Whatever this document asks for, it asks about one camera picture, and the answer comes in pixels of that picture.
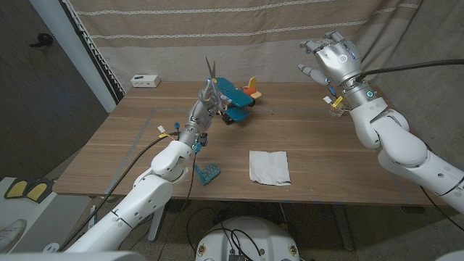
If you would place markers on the white sneaker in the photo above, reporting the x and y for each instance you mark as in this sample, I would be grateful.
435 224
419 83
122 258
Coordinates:
12 233

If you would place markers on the white round disc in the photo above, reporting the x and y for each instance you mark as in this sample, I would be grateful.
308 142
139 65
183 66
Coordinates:
50 248

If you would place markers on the beige striped curtain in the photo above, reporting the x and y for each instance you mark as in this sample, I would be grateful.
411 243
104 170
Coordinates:
163 47

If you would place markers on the dark wooden door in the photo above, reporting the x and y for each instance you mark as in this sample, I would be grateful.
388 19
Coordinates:
36 108

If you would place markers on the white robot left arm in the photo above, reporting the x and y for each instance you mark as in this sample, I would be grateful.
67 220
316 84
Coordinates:
152 185

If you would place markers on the teal and orange toy airplane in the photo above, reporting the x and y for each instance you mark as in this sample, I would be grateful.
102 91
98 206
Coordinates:
237 96

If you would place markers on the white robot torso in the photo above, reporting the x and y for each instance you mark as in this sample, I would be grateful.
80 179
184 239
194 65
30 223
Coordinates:
250 239

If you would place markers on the grey table leg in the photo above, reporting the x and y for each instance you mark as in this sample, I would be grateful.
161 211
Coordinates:
342 228

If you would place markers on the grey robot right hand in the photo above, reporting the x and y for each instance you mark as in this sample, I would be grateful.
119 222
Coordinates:
339 61

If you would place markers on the white tissue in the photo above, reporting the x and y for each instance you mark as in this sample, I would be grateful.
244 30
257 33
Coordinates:
269 167

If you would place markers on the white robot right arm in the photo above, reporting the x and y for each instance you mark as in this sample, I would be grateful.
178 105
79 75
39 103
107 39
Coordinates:
402 145

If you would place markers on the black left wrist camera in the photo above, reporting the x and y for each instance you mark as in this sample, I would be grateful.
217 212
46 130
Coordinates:
203 139

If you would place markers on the white tube with label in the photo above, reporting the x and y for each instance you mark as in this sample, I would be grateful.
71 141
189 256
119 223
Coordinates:
93 212

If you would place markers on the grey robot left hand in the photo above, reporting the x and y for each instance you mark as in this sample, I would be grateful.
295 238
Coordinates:
197 117

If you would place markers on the white power strip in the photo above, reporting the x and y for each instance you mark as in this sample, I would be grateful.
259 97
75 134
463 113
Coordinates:
145 80

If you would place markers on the yellow and black foot pedal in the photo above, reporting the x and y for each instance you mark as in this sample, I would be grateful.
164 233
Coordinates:
16 188
40 188

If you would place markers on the white table leg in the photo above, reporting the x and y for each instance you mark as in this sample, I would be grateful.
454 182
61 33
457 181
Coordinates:
156 226

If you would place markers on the white door frame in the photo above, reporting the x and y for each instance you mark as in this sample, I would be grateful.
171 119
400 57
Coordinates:
72 47

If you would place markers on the clear drinking glass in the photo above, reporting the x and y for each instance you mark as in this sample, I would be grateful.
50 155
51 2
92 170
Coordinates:
335 113

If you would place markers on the teal toy flip phone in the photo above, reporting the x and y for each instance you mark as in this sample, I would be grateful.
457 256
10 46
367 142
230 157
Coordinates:
210 171

